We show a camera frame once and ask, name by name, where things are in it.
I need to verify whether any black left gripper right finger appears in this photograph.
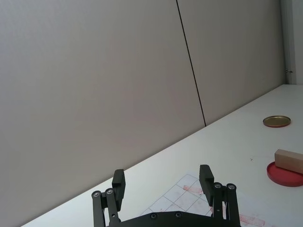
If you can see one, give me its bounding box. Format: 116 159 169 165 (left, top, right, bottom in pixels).
199 164 240 224

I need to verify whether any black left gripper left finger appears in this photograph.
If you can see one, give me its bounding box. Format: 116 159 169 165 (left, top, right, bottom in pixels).
91 168 126 227

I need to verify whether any white grid paper sheet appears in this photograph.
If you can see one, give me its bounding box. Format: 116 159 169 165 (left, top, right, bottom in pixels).
143 174 266 227

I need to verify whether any red round lid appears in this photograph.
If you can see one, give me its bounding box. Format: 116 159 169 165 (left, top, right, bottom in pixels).
266 161 303 188

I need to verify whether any light wooden block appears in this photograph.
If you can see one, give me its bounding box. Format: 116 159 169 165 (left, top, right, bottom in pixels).
274 149 303 175

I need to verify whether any gold metal jar lid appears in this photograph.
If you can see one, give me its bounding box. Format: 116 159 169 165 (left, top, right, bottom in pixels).
262 115 291 129

